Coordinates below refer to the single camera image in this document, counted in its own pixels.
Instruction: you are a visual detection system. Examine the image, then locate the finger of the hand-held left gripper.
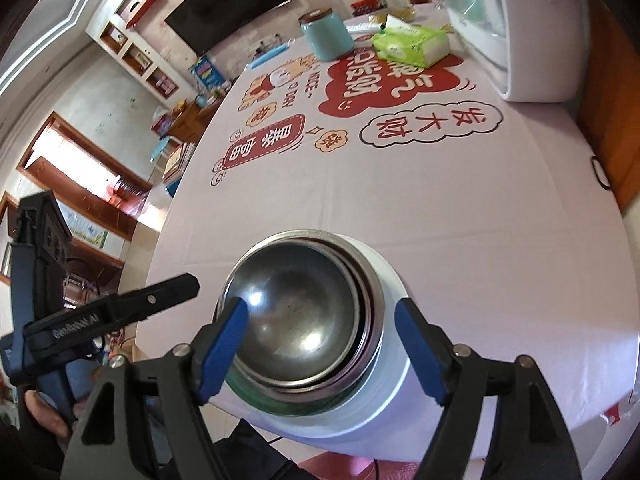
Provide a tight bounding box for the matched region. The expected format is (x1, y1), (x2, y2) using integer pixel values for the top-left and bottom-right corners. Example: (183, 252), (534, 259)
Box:
(102, 273), (202, 331)

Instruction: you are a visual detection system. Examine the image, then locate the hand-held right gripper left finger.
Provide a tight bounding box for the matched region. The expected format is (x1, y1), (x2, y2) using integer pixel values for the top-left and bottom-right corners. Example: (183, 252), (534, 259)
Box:
(60, 297), (251, 480)

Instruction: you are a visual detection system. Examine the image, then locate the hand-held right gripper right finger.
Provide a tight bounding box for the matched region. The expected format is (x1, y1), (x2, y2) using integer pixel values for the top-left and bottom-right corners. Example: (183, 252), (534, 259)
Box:
(394, 297), (583, 480)

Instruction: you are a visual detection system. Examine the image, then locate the white bowl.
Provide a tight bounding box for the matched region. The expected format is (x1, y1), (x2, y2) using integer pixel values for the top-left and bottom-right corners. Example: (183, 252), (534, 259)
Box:
(212, 232), (418, 433)

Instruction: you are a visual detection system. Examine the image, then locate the large steel bowl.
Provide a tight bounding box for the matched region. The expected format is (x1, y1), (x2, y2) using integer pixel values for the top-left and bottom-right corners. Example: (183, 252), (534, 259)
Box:
(218, 230), (387, 397)

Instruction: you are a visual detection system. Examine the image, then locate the pink steel bowl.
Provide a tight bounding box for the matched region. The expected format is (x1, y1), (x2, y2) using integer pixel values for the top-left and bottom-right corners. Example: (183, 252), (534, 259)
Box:
(222, 237), (375, 386)

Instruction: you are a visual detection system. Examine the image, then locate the green plate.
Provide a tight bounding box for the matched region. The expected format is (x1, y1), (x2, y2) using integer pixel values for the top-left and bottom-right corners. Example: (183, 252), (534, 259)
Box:
(223, 355), (361, 418)

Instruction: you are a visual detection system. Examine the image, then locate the small steel bowl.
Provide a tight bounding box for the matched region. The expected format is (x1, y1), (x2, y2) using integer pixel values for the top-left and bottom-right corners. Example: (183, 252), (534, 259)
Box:
(225, 242), (360, 368)

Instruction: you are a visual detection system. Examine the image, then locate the person's left hand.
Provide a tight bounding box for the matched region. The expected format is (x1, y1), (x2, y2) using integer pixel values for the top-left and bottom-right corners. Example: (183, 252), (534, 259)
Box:
(22, 390), (76, 439)

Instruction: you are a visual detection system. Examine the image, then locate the wooden framed doorway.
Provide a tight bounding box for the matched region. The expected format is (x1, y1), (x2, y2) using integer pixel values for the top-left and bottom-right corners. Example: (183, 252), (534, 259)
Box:
(17, 112), (153, 241)

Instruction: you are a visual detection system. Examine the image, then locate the printed pink tablecloth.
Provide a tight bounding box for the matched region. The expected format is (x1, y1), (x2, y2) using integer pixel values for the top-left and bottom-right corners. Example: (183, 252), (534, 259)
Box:
(135, 2), (636, 461)

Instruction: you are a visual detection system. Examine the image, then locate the stack of books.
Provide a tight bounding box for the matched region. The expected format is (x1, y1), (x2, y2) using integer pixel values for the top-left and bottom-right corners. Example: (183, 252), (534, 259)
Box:
(162, 142), (197, 181)

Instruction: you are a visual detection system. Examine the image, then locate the pink garment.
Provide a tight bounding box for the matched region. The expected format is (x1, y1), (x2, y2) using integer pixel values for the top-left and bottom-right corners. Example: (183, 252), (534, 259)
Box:
(295, 452), (436, 480)

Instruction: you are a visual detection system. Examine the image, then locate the blue stool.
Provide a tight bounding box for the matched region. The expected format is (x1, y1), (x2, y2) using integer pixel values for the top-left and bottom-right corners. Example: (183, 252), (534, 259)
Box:
(150, 141), (176, 171)

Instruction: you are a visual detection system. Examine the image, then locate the red tissue box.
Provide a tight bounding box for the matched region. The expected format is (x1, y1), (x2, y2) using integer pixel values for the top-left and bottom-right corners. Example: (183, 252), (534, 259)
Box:
(151, 105), (176, 136)

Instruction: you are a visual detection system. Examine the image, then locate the wooden cabinet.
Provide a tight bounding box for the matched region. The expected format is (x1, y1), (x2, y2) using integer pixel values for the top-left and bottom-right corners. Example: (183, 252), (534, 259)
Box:
(165, 95), (226, 143)

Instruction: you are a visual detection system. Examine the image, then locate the blue printed box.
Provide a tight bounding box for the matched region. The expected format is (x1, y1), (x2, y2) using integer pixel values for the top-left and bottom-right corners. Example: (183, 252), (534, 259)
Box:
(189, 55), (228, 88)

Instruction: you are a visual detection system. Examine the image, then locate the blue face mask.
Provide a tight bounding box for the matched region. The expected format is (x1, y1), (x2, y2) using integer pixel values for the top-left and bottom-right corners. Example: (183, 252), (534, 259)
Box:
(248, 42), (293, 70)

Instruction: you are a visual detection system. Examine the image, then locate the green tissue pack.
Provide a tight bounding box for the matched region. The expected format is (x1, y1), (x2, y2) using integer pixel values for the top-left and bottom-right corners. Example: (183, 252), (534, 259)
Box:
(371, 15), (451, 68)

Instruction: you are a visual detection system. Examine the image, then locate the black television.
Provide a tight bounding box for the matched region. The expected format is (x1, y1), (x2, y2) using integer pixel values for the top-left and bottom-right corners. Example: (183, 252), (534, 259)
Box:
(164, 0), (293, 58)

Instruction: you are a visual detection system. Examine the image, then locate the teal canister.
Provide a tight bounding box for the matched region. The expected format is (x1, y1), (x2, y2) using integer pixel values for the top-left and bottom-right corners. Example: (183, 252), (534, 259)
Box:
(298, 8), (355, 62)

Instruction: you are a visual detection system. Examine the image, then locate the gold foil package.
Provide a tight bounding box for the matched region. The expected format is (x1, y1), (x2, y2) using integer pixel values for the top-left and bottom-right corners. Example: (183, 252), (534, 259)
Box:
(370, 5), (416, 23)

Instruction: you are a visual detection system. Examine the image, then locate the white sterilizer cabinet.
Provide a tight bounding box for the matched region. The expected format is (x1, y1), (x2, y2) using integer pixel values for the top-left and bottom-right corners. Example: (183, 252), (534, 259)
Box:
(435, 0), (593, 103)

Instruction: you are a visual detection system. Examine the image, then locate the white wall shelf unit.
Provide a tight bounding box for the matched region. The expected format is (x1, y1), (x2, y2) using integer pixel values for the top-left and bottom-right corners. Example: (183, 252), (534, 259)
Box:
(85, 12), (181, 101)

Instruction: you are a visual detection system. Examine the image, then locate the red wall shelf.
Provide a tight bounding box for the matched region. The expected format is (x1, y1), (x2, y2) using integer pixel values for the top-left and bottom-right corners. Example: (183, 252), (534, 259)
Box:
(125, 0), (166, 28)

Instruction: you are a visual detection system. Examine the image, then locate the wooden door with white handle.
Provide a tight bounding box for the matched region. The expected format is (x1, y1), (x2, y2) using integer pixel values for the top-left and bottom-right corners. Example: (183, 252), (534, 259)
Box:
(575, 10), (640, 211)

